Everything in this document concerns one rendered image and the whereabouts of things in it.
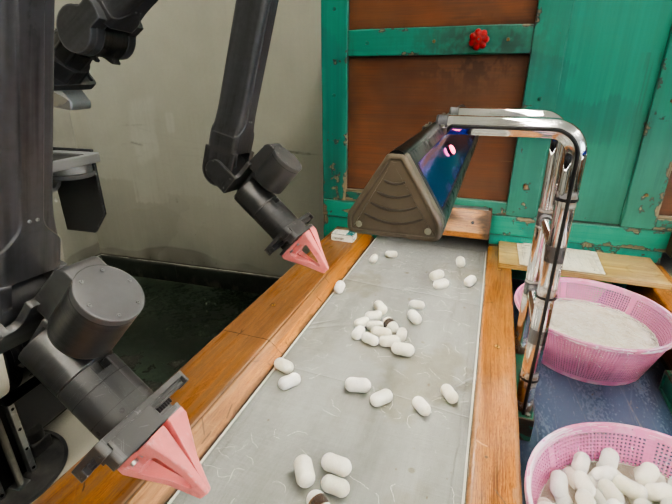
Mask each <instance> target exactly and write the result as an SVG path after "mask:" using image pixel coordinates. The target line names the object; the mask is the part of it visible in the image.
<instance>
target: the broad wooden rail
mask: <svg viewBox="0 0 672 504"><path fill-rule="evenodd" d="M335 229H339V230H348V231H350V230H349V228H348V227H339V226H337V227H336V228H334V229H333V230H332V231H331V232H330V233H329V234H328V235H327V236H326V237H325V238H323V239H322V240H321V241H320V244H321V247H322V250H323V253H324V256H325V258H326V261H327V264H328V266H329V269H328V270H327V271H326V272H325V273H321V272H318V271H316V270H314V269H311V268H309V267H306V266H303V265H300V264H297V263H296V264H295V265H294V266H293V267H291V268H290V269H289V270H288V271H287V272H286V273H285V274H284V275H283V276H282V277H280V278H279V279H278V280H277V281H276V282H275V283H274V284H273V285H272V286H271V287H269V288H268V289H267V290H266V291H265V292H264V293H263V294H262V295H261V296H260V297H258V298H257V299H256V300H255V301H254V302H253V303H252V304H251V305H250V306H249V307H247V308H246V309H245V310H244V311H243V312H242V313H241V314H240V315H239V316H238V317H236V318H235V319H234V320H233V321H232V322H231V323H230V324H229V325H228V326H226V327H225V328H224V329H223V330H222V331H221V332H220V333H219V334H218V335H217V336H215V337H214V338H213V339H212V340H211V341H210V342H209V343H208V344H207V345H206V346H204V347H203V348H202V349H201V350H200V351H199V352H198V353H197V354H196V355H195V356H193V357H192V358H191V359H190V360H189V361H188V362H187V363H186V364H185V365H184V366H182V367H181V368H180V369H179V370H180V371H181V372H182V373H183V374H184V375H185V376H186V377H187V378H188V379H189V380H188V381H187V382H186V383H185V384H184V385H183V387H181V388H180V389H178V390H177V391H176V392H174V393H173V394H172V395H171V396H170V399H171V400H172V402H171V403H170V404H171V405H172V406H173V405H174V404H175V403H176V402H177V403H178V404H179V405H180V406H181V407H182V408H183V409H184V410H185V411H186V412H187V416H188V420H189V424H190V428H191V432H192V436H193V440H194V444H195V448H196V452H197V456H198V459H199V461H201V460H202V459H203V457H204V456H205V455H206V453H207V452H208V451H209V450H210V448H211V447H212V446H213V445H214V443H215V442H216V441H217V439H218V438H219V437H220V436H221V434H222V433H223V432H224V431H225V429H226V428H227V427H228V425H229V424H230V423H231V422H232V420H233V419H234V418H235V416H236V415H237V414H238V413H239V411H240V410H241V409H242V408H243V406H244V405H245V404H246V402H247V401H248V400H249V399H250V397H251V396H252V395H253V394H254V392H255V391H256V390H257V388H258V387H259V386H260V385H261V383H262V382H263V381H264V380H265V378H266V377H267V376H268V374H269V373H270V372H271V371H272V369H273V368H274V361H275V360H276V359H277V358H280V357H281V358H282V357H283V355H284V354H285V353H286V351H287V350H288V349H289V348H290V346H291V345H292V344H293V343H294V341H295V340H296V339H297V337H298V336H299V335H300V334H301V332H302V331H303V330H304V329H305V327H306V326H307V325H308V323H309V322H310V321H311V320H312V318H313V317H314V316H315V314H316V313H317V312H318V311H319V309H320V308H321V307H322V306H323V304H324V303H325V302H326V300H327V299H328V298H329V297H330V295H331V294H332V293H333V292H334V286H335V284H336V282H337V281H340V280H341V281H342V280H343V279H344V278H345V276H346V275H347V274H348V272H349V271H350V270H351V269H352V267H353V266H354V265H355V263H356V262H357V261H358V260H359V258H360V257H361V256H362V255H363V253H364V252H365V251H366V249H367V248H368V247H369V246H370V244H371V243H372V242H373V241H374V237H373V236H372V235H371V234H362V233H357V239H356V240H355V241H354V242H353V243H350V242H343V241H335V240H331V233H332V232H333V231H334V230H335ZM179 370H178V371H179ZM178 371H177V372H178ZM177 372H176V373H177ZM84 457H85V455H84V456H83V457H82V458H81V459H80V460H79V461H78V462H77V463H76V464H75V465H73V466H72V467H71V468H70V469H69V470H68V471H67V472H66V473H65V474H64V475H62V476H61V477H60V478H59V479H58V480H57V481H56V482H55V483H54V484H53V485H51V486H50V487H49V488H48V489H47V490H46V491H45V492H44V493H43V494H42V495H40V496H39V497H38V498H37V499H36V500H35V501H34V502H33V503H32V504H167V503H168V502H169V501H170V499H171V498H172V497H173V496H174V494H175V493H176V492H177V490H178V489H176V488H173V487H171V486H168V485H165V484H160V483H156V482H152V481H147V480H143V479H138V478H134V477H129V476H125V475H122V474H121V473H120V472H119V471H118V470H117V469H116V470H115V471H114V472H113V471H112V470H111V469H110V468H109V467H108V466H107V465H106V464H105V465H104V466H102V465H101V464H100V465H99V466H98V467H97V468H96V469H95V470H94V471H93V472H92V474H91V475H90V476H89V477H88V478H87V479H86V480H85V481H84V482H83V483H81V482H80V481H79V480H78V479H77V478H76V477H75V476H74V475H73V474H72V473H71V472H72V470H73V469H74V468H75V467H76V466H77V465H78V464H79V462H80V461H81V460H82V459H83V458H84Z"/></svg>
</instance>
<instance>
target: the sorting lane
mask: <svg viewBox="0 0 672 504"><path fill-rule="evenodd" d="M386 251H396V252H397V253H398V255H397V257H395V258H388V257H386V256H385V253H386ZM373 254H377V255H378V260H377V261H376V262H375V263H371V262H370V261H369V258H370V257H371V256H372V255H373ZM459 256H462V257H464V259H465V266H464V267H458V266H457V265H456V258H457V257H459ZM486 256H487V251H486V252H484V251H475V250H467V249H459V248H451V247H443V246H434V245H426V244H418V243H410V242H402V241H393V240H385V239H377V238H375V239H374V241H373V242H372V243H371V244H370V246H369V247H368V248H367V249H366V251H365V252H364V253H363V255H362V256H361V257H360V258H359V260H358V261H357V262H356V263H355V265H354V266H353V267H352V269H351V270H350V271H349V272H348V274H347V275H346V276H345V278H344V279H343V280H342V281H343V282H344V283H345V288H344V290H343V292H342V293H340V294H337V293H336V292H335V291H334V292H333V293H332V294H331V295H330V297H329V298H328V299H327V300H326V302H325V303H324V304H323V306H322V307H321V308H320V309H319V311H318V312H317V313H316V314H315V316H314V317H313V318H312V320H311V321H310V322H309V323H308V325H307V326H306V327H305V329H304V330H303V331H302V332H301V334H300V335H299V336H298V337H297V339H296V340H295V341H294V343H293V344H292V345H291V346H290V348H289V349H288V350H287V351H286V353H285V354H284V355H283V357H282V358H284V359H286V360H288V361H291V362H292V363H293V365H294V369H293V371H292V372H291V373H297V374H299V375H300V378H301V381H300V383H299V384H298V385H297V386H294V387H291V388H289V389H287V390H282V389H280V388H279V386H278V381H279V379H280V378H281V377H283V376H286V375H289V374H291V373H289V374H285V373H283V372H281V371H279V370H277V369H276V368H275V367H274V368H273V369H272V371H271V372H270V373H269V374H268V376H267V377H266V378H265V380H264V381H263V382H262V383H261V385H260V386H259V387H258V388H257V390H256V391H255V392H254V394H253V395H252V396H251V397H250V399H249V400H248V401H247V402H246V404H245V405H244V406H243V408H242V409H241V410H240V411H239V413H238V414H237V415H236V416H235V418H234V419H233V420H232V422H231V423H230V424H229V425H228V427H227V428H226V429H225V431H224V432H223V433H222V434H221V436H220V437H219V438H218V439H217V441H216V442H215V443H214V445H213V446H212V447H211V448H210V450H209V451H208V452H207V453H206V455H205V456H204V457H203V459H202V460H201V461H200V463H201V466H202V468H203V470H204V473H205V475H206V478H207V480H208V482H209V485H210V487H211V489H210V491H209V493H208V494H207V495H205V496H204V497H203V498H201V499H199V498H197V497H194V496H192V495H190V494H187V493H185V492H183V491H180V490H177V492H176V493H175V494H174V496H173V497H172V498H171V499H170V501H169V502H168V503H167V504H307V502H306V499H307V496H308V494H309V492H311V491H312V490H316V489H317V490H320V491H322V492H323V493H324V494H325V496H326V497H327V499H328V500H329V502H330V503H331V504H464V503H465V492H466V480H467V469H468V458H469V447H470V435H471V424H472V413H473V402H474V391H475V379H476V368H477V357H478V346H479V334H480V323H481V312H482V301H483V289H484V278H485V267H486ZM438 269H440V270H442V271H443V272H444V277H443V278H445V279H447V280H448V281H449V286H448V287H446V288H443V289H435V288H434V287H433V282H434V281H432V280H431V279H430V278H429V274H430V273H431V272H432V271H435V270H438ZM469 275H474V276H475V277H476V279H477V281H476V283H475V284H474V285H472V286H471V287H467V286H465V285H464V279H465V278H467V277H468V276H469ZM443 278H442V279H443ZM377 300H380V301H382V302H383V303H384V305H386V307H387V312H386V314H384V315H383V317H382V319H381V320H379V321H381V322H382V323H383V319H384V318H386V317H391V318H393V319H394V320H395V321H396V322H397V324H398V327H399V328H400V327H403V328H405V329H406V330H407V336H406V339H405V340H404V341H402V342H403V343H409V344H411V345H413V347H414V349H415V351H414V354H413V355H412V356H410V357H406V356H402V355H396V354H394V353H393V352H392V350H391V347H383V346H381V345H380V343H378V344H377V345H376V346H371V345H369V344H367V343H365V342H363V341H362V339H359V340H355V339H353V338H352V331H353V330H354V329H355V328H356V327H355V326H354V321H355V320H356V319H358V318H361V317H365V314H366V313H367V312H369V311H376V310H375V309H374V307H373V304H374V302H375V301H377ZM411 300H419V301H423V302H424V304H425V307H424V308H423V309H422V310H418V309H413V310H416V311H417V312H418V313H419V314H420V316H421V317H422V321H421V323H420V324H417V325H415V324H413V323H412V322H411V321H410V320H409V319H408V317H407V313H408V311H409V310H412V309H411V308H410V307H409V302H410V301H411ZM349 377H358V378H367V379H368V380H369V381H370V383H371V388H370V390H369V391H368V392H366V393H359V392H349V391H348V390H347V389H346V388H345V381H346V379H347V378H349ZM443 384H449V385H451V386H452V387H453V389H454V390H455V391H456V393H457V394H458V401H457V402H456V403H454V404H451V403H449V402H447V400H446V399H445V397H444V396H443V395H442V393H441V391H440V389H441V386H442V385H443ZM382 389H389V390H390V391H391V392H392V394H393V398H392V400H391V402H389V403H387V404H384V405H382V406H380V407H374V406H373V405H372V404H371V402H370V397H371V395H372V394H373V393H375V392H378V391H380V390H382ZM416 396H421V397H422V398H423V399H424V400H425V401H426V402H427V403H428V404H429V405H430V407H431V412H430V414H429V415H428V416H422V415H421V414H420V413H419V412H418V411H417V410H416V409H415V408H414V407H413V405H412V400H413V398H414V397H416ZM329 452H331V453H334V454H336V455H339V456H342V457H345V458H347V459H348V460H349V461H350V462H351V465H352V469H351V472H350V474H349V475H347V476H345V477H340V476H338V475H336V474H333V473H330V472H327V471H325V470H324V469H323V467H322V465H321V460H322V457H323V456H324V455H325V454H326V453H329ZM302 454H305V455H308V456H309V457H310V458H311V460H312V464H313V469H314V472H315V481H314V483H313V485H312V486H310V487H308V488H302V487H300V486H299V485H298V484H297V481H296V476H295V470H294V461H295V459H296V458H297V457H298V456H299V455H302ZM327 474H332V475H334V476H337V477H340V478H343V479H345V480H347V481H348V483H349V485H350V491H349V494H348V495H347V496H346V497H343V498H339V497H337V496H335V495H332V494H329V493H326V492H324V491H323V489H322V487H321V480H322V478H323V477H324V476H325V475H327Z"/></svg>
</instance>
